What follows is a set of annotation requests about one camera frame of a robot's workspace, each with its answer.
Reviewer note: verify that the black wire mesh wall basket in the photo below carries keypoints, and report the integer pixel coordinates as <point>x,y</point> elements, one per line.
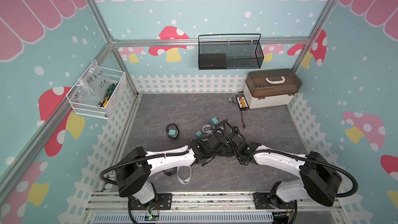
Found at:
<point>243,51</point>

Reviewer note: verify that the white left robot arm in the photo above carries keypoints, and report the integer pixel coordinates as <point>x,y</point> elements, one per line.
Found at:
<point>136,167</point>

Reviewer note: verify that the brown lid storage box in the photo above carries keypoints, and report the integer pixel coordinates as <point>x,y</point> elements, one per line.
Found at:
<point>268,88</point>

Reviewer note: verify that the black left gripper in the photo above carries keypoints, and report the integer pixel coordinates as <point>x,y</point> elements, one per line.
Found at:
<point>224,151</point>

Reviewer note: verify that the black yellow battery charger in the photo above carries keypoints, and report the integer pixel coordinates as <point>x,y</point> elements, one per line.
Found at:
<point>242,103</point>

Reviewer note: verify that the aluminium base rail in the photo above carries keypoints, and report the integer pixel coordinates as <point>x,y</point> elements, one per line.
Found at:
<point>196,207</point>

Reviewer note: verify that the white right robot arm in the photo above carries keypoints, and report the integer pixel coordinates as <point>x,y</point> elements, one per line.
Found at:
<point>315,179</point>

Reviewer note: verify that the red black charger lead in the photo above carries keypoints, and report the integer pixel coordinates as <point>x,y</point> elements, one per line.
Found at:
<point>242,119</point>

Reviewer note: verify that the black box in basket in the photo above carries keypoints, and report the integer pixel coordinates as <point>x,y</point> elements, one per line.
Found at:
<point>212,61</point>

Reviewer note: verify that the white wire wall basket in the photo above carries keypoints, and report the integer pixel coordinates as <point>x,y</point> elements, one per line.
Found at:
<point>89,107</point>

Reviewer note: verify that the teal wall charger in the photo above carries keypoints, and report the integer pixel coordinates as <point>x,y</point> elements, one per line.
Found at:
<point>214,121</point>
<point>172,133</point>
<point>198,135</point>

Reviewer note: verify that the white coiled cable small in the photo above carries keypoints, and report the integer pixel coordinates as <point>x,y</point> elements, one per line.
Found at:
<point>207,128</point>

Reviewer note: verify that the green tool in basket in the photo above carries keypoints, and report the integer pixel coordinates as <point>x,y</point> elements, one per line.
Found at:
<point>107,96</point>

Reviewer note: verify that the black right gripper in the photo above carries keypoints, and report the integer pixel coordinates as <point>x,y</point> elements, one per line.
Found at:
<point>228,150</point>

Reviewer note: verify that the clear labelled plastic bag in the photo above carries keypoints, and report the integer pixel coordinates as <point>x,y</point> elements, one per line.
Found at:
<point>94,82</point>

